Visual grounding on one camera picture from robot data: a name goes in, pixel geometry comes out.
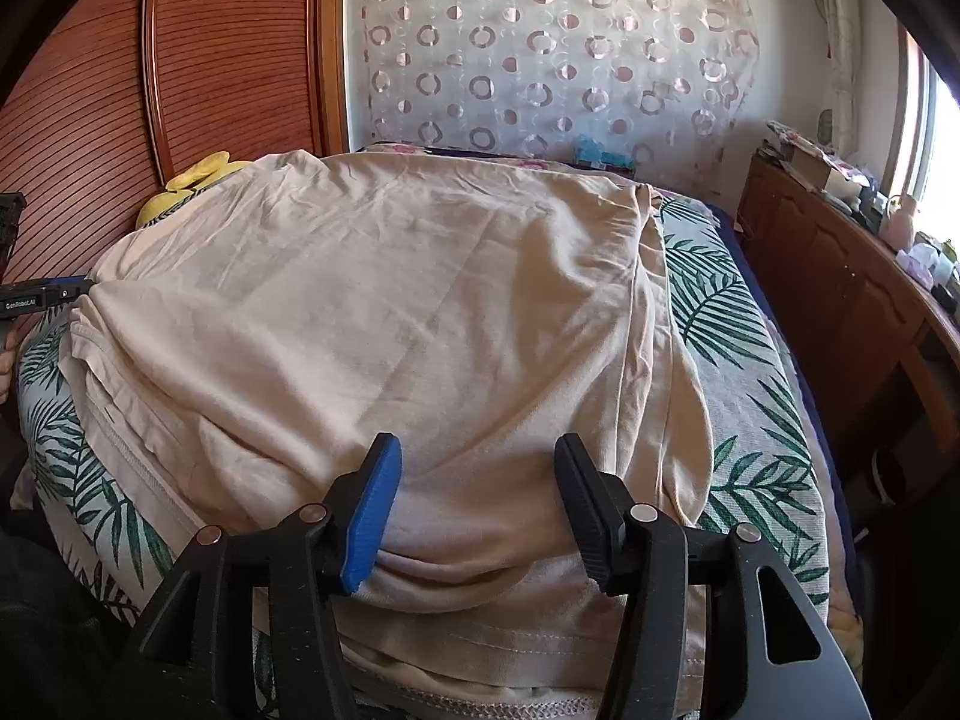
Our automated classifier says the floral blanket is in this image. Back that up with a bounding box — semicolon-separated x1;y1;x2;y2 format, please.
358;139;578;170

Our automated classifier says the sheer curtain with circles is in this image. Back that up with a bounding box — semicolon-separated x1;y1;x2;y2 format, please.
343;0;764;167

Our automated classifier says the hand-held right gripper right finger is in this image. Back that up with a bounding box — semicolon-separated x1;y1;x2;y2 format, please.
553;431;875;720

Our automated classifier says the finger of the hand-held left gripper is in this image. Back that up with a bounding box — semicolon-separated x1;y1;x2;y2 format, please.
0;277;96;314

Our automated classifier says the wooden slatted headboard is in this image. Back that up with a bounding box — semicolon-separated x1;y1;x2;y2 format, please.
0;0;351;297

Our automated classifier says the wooden cabinet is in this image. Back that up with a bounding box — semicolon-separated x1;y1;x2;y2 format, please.
736;150;960;481

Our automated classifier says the beige t-shirt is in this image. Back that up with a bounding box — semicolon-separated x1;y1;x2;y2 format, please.
67;150;715;720

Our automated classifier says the beige window drape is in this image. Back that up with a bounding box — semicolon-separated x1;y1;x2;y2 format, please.
812;0;860;162

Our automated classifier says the yellow plush toy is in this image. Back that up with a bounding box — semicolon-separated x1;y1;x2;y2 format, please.
135;152;254;230

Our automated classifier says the palm leaf print sheet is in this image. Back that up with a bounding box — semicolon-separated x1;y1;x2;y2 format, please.
15;191;835;720

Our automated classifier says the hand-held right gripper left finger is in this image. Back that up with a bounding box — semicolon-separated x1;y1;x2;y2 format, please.
116;431;404;720

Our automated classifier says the white cardboard box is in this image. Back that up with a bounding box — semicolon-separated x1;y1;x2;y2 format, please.
784;141;852;192

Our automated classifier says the person's dark clothing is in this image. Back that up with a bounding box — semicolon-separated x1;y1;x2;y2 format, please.
0;405;158;720

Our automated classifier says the window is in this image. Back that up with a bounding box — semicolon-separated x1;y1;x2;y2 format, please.
898;22;960;241

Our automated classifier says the dark round container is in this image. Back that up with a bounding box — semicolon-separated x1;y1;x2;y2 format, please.
866;446;927;511

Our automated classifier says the pink bottle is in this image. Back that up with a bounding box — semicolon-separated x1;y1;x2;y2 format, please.
883;193;922;252

